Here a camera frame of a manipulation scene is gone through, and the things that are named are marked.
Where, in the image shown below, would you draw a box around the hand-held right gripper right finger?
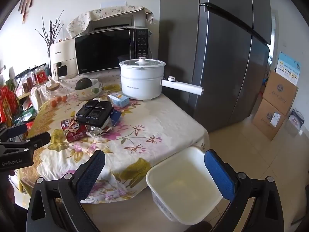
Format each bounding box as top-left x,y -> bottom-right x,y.
204,149 -> 285,232

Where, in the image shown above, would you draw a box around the torn blue cardboard box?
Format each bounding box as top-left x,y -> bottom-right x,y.
110,109 -> 122,126

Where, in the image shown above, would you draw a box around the white plastic bag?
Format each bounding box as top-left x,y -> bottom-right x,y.
30,86 -> 52,113

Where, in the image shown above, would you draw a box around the glass pot lid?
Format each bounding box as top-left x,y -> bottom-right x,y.
119,56 -> 167,68

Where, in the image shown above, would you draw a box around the cream bowl green handle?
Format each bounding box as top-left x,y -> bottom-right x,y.
74,78 -> 103,97

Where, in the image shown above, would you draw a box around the red cartoon snack packet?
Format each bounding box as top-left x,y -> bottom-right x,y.
61,117 -> 88,142

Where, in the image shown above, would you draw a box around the light blue carton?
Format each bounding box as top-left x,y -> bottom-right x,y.
107,92 -> 130,107

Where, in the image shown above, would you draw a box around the grey refrigerator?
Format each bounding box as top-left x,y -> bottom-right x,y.
158,0 -> 272,133

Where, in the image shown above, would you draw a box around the black microwave oven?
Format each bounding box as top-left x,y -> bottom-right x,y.
74,28 -> 150,76

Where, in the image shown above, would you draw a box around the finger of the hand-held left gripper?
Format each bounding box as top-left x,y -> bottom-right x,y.
4,124 -> 28,139
14,132 -> 52,151

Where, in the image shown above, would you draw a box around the cream ceramic dish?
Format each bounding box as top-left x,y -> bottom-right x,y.
75,90 -> 102,100

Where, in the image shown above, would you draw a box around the glass jar wooden lid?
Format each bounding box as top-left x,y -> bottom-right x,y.
46,81 -> 70,102

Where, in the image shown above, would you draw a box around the white wall fixture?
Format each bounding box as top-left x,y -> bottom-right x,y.
100,0 -> 131,8

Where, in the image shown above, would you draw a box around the person's left forearm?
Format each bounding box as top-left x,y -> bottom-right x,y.
0,170 -> 18,232

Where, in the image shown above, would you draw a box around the grey printed bag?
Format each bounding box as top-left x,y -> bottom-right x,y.
288,108 -> 305,136

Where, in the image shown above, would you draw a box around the dry branches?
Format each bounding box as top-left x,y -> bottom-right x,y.
36,10 -> 64,45

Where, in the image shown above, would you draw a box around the cream air fryer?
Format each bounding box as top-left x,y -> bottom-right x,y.
49,39 -> 79,80

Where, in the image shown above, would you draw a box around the black plastic tray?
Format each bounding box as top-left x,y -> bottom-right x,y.
76,100 -> 114,127

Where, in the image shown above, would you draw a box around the floral cover cloth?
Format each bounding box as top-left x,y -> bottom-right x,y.
66,5 -> 155,38

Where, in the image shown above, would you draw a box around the floral tablecloth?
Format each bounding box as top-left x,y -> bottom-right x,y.
20,69 -> 210,205

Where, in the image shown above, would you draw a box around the black wire rack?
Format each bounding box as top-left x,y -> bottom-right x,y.
0,64 -> 52,150

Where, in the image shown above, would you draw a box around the white plastic bin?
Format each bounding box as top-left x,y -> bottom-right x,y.
146,146 -> 224,225

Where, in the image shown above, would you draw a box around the blue white printed box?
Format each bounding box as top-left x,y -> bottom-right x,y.
276,51 -> 302,86

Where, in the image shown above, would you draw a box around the white electric pot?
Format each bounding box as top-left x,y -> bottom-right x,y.
119,56 -> 204,101

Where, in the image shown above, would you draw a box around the red wall hanging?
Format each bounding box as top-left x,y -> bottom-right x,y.
18,0 -> 44,25

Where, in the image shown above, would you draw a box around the dark green squash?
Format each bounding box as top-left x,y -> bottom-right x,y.
75,78 -> 93,90

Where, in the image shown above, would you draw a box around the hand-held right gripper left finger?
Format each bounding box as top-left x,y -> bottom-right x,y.
26,150 -> 107,232

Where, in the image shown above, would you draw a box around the stack of red packets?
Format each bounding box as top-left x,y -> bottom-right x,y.
0,84 -> 20,124

